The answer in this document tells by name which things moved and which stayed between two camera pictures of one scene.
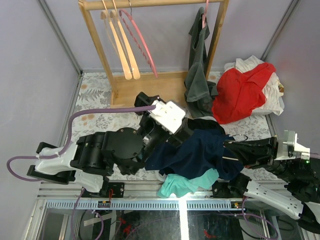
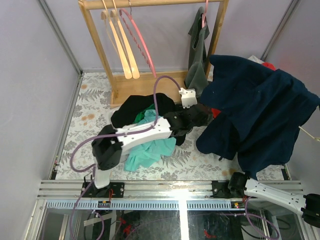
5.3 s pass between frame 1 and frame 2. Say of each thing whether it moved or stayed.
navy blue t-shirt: moved
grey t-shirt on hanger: stayed
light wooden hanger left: stayed
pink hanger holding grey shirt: stayed
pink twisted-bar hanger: stayed
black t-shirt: moved
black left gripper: moved
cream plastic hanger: moved
